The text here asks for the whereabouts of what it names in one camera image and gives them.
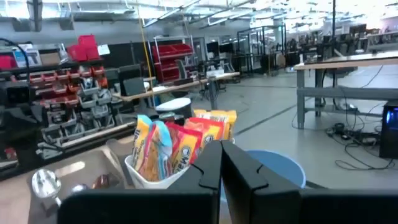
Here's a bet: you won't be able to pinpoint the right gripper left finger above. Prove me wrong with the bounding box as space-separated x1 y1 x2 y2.
167 139 223 224

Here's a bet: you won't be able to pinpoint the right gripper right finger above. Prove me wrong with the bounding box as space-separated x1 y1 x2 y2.
221 139 302 224

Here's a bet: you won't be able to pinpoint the red ramen packet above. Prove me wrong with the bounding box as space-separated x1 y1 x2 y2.
166 121 203 174

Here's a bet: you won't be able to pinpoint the orange chicken ramen packet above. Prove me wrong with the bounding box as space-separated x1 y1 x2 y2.
185 117 225 150

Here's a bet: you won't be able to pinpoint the yellow snack bag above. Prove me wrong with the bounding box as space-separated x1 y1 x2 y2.
193 108 238 141

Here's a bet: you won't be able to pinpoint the blue yellow ramen packet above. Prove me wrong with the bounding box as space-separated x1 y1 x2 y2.
132 114 174 183

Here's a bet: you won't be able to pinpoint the copper spoon teal handle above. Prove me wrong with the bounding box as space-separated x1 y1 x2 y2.
91 173 121 190

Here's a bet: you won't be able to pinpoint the purple spoon blue handle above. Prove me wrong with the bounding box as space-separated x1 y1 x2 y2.
70 183 91 195

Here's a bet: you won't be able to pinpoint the silver spoon pale blue handle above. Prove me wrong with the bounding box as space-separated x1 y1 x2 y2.
30 169 62 206

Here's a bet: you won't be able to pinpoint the blue bowl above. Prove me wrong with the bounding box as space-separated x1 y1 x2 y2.
219 149 307 203

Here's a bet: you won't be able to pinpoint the white plastic container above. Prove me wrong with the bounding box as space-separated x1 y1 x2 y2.
124 154 190 190

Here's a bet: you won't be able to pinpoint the white trash can black liner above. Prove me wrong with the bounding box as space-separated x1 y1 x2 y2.
154 97 193 119

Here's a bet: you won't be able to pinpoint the wooden desk grey legs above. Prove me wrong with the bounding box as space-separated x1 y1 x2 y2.
113 71 241 111

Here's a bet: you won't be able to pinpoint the red shelving unit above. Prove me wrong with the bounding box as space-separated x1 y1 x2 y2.
151 35 197 84

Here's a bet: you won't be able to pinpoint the black computer tower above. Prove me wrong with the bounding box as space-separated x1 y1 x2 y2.
379 101 398 159

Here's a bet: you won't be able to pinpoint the cluttered workbench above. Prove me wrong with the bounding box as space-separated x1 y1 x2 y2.
287 23 398 63

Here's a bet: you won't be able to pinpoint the parts bin rack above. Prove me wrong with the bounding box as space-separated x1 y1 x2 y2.
0 58 125 147

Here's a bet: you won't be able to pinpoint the red plastic bin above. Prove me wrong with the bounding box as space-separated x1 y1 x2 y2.
67 34 101 62

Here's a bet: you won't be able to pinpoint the black floor cable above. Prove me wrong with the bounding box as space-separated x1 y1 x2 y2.
334 141 396 171

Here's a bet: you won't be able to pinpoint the wooden table grey frame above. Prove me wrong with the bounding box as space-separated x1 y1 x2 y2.
294 51 398 130

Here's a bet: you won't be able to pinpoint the black framed glass enclosure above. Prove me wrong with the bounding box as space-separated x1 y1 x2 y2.
238 24 287 75

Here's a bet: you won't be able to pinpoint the yellow hanging cable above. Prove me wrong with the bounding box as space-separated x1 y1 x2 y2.
136 0 156 108

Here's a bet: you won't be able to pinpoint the thin black vertical cable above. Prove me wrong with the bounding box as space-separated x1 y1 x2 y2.
331 0 336 57

